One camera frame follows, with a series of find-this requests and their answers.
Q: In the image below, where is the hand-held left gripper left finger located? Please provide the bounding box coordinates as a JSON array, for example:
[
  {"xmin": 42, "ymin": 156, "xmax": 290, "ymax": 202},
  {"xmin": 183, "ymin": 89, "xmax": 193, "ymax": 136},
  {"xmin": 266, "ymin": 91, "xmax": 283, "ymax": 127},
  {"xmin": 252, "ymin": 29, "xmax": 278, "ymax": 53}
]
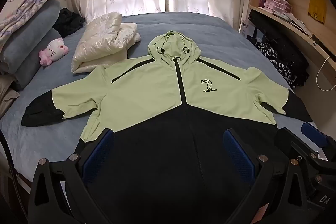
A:
[{"xmin": 28, "ymin": 128, "xmax": 124, "ymax": 224}]

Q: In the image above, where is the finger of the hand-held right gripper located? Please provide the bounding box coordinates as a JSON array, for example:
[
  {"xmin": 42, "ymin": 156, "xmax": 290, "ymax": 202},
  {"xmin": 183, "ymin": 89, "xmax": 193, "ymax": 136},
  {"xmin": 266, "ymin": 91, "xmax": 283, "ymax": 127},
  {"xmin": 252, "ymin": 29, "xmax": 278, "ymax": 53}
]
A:
[
  {"xmin": 301, "ymin": 122, "xmax": 336, "ymax": 159},
  {"xmin": 276, "ymin": 128, "xmax": 315, "ymax": 159}
]

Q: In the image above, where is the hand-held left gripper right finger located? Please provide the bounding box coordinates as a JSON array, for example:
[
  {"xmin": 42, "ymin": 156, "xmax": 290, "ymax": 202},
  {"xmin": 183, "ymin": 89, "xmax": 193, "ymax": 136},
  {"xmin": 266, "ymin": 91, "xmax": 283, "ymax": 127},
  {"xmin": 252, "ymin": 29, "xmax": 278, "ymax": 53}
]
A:
[{"xmin": 222, "ymin": 128, "xmax": 309, "ymax": 224}]

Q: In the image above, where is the green and black hooded jacket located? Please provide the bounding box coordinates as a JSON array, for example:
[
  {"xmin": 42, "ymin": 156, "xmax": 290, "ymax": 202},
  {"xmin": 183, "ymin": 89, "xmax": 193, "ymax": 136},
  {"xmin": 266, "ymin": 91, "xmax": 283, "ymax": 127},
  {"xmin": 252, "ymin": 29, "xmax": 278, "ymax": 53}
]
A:
[{"xmin": 21, "ymin": 30, "xmax": 314, "ymax": 224}]

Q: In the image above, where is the black bag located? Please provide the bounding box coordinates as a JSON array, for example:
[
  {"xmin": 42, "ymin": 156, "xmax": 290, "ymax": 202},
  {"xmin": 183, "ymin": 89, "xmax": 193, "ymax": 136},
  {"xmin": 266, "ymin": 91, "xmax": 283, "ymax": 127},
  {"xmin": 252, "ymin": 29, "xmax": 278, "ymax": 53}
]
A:
[{"xmin": 262, "ymin": 27, "xmax": 311, "ymax": 88}]

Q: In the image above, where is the black white patterned cloth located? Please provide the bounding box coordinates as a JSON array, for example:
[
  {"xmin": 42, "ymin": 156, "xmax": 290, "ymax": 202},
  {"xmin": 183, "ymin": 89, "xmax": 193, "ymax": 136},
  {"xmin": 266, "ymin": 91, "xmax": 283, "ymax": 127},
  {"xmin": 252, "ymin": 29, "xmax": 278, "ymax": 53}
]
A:
[{"xmin": 256, "ymin": 42, "xmax": 297, "ymax": 88}]

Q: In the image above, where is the beige pillow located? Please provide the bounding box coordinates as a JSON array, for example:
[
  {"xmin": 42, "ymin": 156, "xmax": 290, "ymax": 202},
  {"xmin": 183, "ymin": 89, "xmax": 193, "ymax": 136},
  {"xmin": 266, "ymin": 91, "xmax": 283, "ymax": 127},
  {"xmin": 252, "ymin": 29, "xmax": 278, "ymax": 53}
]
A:
[{"xmin": 0, "ymin": 74, "xmax": 20, "ymax": 119}]

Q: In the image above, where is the cream puffer jacket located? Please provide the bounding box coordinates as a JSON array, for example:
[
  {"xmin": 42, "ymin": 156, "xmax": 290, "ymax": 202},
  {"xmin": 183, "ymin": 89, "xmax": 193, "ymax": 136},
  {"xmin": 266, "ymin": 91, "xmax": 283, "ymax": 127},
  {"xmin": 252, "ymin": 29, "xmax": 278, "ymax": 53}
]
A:
[{"xmin": 71, "ymin": 12, "xmax": 142, "ymax": 74}]

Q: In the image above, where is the pink white plush cat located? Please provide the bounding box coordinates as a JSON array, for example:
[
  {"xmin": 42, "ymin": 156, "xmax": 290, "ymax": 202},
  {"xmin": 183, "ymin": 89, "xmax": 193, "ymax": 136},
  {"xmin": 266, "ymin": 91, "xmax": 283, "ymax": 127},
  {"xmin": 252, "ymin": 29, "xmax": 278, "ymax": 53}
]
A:
[{"xmin": 39, "ymin": 38, "xmax": 69, "ymax": 66}]

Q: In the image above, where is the stack of papers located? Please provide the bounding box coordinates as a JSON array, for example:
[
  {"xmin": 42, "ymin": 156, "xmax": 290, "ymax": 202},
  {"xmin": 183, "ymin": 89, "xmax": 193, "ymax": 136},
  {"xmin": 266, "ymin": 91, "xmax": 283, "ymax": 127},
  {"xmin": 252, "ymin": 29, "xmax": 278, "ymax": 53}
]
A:
[{"xmin": 273, "ymin": 11, "xmax": 313, "ymax": 36}]

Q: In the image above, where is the white printed box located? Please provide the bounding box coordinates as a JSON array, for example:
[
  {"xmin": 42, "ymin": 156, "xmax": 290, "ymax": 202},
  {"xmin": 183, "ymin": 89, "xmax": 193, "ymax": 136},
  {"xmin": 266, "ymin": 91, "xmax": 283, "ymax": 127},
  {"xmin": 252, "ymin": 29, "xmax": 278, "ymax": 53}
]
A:
[{"xmin": 240, "ymin": 19, "xmax": 257, "ymax": 40}]

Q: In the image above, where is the yellow cloth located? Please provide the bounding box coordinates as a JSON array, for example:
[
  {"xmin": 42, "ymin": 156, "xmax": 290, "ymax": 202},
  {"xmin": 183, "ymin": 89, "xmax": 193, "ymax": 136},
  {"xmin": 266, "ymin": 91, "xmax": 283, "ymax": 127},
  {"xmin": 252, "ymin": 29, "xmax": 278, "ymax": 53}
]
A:
[{"xmin": 308, "ymin": 0, "xmax": 327, "ymax": 24}]

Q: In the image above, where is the blue-grey fleece bed blanket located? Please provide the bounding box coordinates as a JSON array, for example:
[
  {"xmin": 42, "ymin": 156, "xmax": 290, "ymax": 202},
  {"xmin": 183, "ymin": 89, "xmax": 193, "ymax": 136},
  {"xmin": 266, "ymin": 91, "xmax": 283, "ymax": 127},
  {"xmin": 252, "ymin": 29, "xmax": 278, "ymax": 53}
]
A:
[{"xmin": 0, "ymin": 12, "xmax": 315, "ymax": 188}]

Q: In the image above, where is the black clothing pile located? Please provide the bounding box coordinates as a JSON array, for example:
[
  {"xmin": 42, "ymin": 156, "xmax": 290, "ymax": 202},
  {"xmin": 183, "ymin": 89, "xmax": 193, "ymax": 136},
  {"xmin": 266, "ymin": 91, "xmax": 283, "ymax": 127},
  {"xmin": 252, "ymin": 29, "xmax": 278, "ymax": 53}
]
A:
[{"xmin": 52, "ymin": 7, "xmax": 87, "ymax": 37}]

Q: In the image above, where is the stack of pink boxes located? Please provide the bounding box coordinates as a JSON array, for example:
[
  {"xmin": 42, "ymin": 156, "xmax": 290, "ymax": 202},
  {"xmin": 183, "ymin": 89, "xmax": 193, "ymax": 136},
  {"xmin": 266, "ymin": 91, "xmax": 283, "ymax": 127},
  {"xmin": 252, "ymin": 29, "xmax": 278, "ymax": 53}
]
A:
[{"xmin": 262, "ymin": 0, "xmax": 292, "ymax": 14}]

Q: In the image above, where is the purple floral blanket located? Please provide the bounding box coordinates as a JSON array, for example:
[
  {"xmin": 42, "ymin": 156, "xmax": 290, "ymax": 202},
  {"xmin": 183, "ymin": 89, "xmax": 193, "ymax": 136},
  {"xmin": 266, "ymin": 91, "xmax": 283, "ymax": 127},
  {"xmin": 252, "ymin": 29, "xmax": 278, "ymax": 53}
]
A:
[{"xmin": 0, "ymin": 0, "xmax": 63, "ymax": 43}]

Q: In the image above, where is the white cable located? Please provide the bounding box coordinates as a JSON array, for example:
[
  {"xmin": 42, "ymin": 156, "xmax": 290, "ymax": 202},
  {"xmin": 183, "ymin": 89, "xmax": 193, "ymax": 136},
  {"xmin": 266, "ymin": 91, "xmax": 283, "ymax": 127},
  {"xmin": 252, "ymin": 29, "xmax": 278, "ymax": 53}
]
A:
[{"xmin": 316, "ymin": 54, "xmax": 336, "ymax": 92}]

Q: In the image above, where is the black cable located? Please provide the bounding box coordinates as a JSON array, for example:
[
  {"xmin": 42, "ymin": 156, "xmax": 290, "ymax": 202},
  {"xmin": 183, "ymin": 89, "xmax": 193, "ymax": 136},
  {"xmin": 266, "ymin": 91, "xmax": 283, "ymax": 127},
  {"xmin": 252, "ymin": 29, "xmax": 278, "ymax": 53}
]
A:
[{"xmin": 0, "ymin": 131, "xmax": 14, "ymax": 180}]

